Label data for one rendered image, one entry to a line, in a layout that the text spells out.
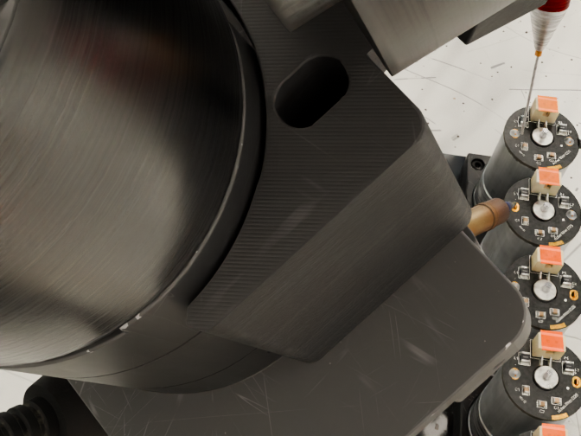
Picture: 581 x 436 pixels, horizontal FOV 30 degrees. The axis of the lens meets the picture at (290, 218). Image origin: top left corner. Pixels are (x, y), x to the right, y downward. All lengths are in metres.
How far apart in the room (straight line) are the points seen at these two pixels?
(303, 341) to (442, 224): 0.03
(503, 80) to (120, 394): 0.30
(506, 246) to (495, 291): 0.18
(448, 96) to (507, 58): 0.03
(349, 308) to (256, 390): 0.02
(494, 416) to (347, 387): 0.17
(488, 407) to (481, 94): 0.16
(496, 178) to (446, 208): 0.22
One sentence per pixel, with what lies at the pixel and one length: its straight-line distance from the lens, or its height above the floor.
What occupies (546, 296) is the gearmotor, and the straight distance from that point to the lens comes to 0.33.
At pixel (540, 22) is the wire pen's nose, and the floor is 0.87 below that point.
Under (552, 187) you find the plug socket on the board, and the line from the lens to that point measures 0.35.
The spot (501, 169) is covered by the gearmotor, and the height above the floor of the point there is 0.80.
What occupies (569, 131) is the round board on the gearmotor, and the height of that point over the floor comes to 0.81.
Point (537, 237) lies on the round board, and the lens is 0.34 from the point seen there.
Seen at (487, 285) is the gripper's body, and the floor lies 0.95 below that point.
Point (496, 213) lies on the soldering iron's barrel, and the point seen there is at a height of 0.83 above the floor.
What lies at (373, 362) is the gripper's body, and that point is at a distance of 0.17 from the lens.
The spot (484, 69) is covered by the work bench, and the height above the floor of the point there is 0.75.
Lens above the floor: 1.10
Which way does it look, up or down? 60 degrees down
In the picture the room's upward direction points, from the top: 12 degrees clockwise
